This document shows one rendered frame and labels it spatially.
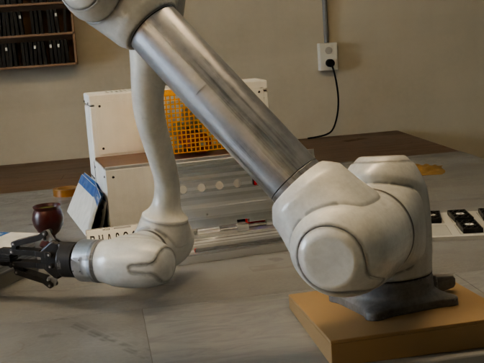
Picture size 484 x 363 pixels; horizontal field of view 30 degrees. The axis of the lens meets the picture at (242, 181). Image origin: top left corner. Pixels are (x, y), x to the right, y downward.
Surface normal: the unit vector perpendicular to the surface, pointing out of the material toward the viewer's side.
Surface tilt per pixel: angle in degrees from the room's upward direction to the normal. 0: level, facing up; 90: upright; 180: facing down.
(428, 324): 3
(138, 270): 90
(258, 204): 79
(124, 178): 90
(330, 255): 92
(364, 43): 90
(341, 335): 3
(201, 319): 0
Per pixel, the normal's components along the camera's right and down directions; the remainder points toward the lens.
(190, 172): 0.27, -0.04
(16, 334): -0.07, -0.98
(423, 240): 0.85, 0.14
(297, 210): -0.55, -0.02
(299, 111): 0.17, 0.17
